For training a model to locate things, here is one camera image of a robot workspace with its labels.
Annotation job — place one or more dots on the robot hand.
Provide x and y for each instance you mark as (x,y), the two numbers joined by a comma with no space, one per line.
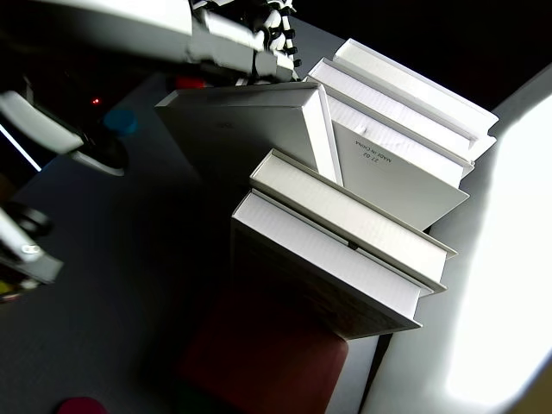
(129,26)

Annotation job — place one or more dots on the white book with small photo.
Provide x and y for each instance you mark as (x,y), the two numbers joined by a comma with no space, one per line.
(237,129)

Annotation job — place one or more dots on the dark red hardcover book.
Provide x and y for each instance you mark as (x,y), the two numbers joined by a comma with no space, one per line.
(267,371)
(190,82)

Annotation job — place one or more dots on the blue toy disc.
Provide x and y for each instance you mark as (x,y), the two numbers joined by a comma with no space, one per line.
(121,122)

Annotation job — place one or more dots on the grey table cloth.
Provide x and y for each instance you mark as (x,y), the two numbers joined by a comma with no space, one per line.
(108,259)

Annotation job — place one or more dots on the plain white book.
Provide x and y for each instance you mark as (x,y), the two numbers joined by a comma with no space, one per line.
(414,77)

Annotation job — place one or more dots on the pale book with large characters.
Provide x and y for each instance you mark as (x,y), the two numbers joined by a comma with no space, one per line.
(353,211)

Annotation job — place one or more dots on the white book with building logo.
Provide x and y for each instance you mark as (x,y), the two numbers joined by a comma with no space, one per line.
(388,181)

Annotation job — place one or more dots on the crimson toy piece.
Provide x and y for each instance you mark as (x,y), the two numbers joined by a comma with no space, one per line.
(82,406)

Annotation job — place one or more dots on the wrist camera on white bracket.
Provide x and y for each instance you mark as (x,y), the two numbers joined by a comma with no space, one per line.
(30,254)

